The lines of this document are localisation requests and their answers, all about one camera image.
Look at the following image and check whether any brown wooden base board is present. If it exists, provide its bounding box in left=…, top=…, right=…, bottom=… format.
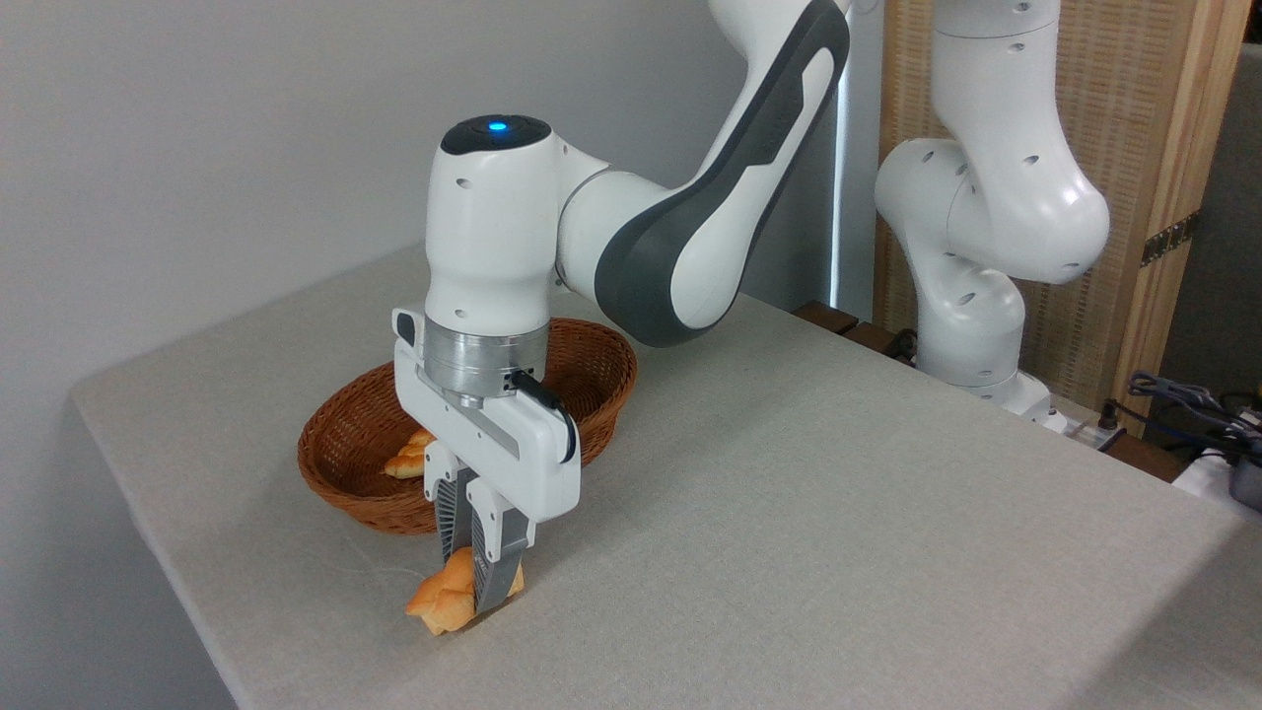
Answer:
left=794, top=302, right=920, bottom=368

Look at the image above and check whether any brown wicker oval basket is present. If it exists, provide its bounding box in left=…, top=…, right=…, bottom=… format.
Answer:
left=298, top=317, right=638, bottom=536

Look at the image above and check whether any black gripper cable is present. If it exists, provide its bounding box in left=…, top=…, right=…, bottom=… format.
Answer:
left=508, top=370, right=579, bottom=465

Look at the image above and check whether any round orange bread roll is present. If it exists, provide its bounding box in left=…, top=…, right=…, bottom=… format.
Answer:
left=404, top=547, right=526, bottom=636

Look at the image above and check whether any black cable bundle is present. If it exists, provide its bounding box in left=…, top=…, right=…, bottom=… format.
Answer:
left=1127, top=371, right=1262, bottom=461

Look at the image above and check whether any metal screen hinge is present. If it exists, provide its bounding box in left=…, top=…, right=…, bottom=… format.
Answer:
left=1141, top=210, right=1202, bottom=268

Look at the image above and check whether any long braided bread loaf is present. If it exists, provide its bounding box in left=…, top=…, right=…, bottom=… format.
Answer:
left=383, top=427, right=437, bottom=480

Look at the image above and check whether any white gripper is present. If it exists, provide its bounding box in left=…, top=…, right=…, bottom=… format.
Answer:
left=391, top=308, right=583, bottom=613

